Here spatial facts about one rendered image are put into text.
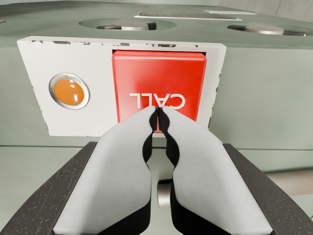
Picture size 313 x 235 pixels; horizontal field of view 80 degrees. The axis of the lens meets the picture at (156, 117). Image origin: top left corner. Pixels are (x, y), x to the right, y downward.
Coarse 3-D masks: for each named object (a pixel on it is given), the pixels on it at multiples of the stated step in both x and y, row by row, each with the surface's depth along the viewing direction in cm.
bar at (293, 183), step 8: (272, 176) 18; (280, 176) 18; (288, 176) 18; (296, 176) 18; (304, 176) 17; (312, 176) 17; (160, 184) 19; (168, 184) 19; (280, 184) 17; (288, 184) 17; (296, 184) 17; (304, 184) 17; (312, 184) 17; (160, 192) 18; (168, 192) 18; (288, 192) 17; (296, 192) 17; (304, 192) 17; (312, 192) 17; (160, 200) 18; (168, 200) 18
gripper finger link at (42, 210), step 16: (96, 144) 8; (80, 160) 7; (64, 176) 7; (80, 176) 7; (48, 192) 6; (64, 192) 6; (32, 208) 6; (48, 208) 6; (16, 224) 5; (32, 224) 5; (48, 224) 5
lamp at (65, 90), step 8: (64, 80) 13; (72, 80) 13; (56, 88) 13; (64, 88) 13; (72, 88) 13; (80, 88) 13; (64, 96) 14; (72, 96) 14; (80, 96) 14; (72, 104) 14
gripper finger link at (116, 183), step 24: (144, 120) 10; (120, 144) 8; (144, 144) 9; (96, 168) 7; (120, 168) 7; (144, 168) 7; (72, 192) 6; (96, 192) 6; (120, 192) 6; (144, 192) 6; (72, 216) 6; (96, 216) 6; (120, 216) 6; (144, 216) 6
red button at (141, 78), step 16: (112, 64) 12; (128, 64) 12; (144, 64) 12; (160, 64) 12; (176, 64) 12; (192, 64) 12; (128, 80) 12; (144, 80) 12; (160, 80) 12; (176, 80) 12; (192, 80) 12; (128, 96) 13; (144, 96) 13; (160, 96) 13; (176, 96) 13; (192, 96) 13; (128, 112) 14; (192, 112) 14
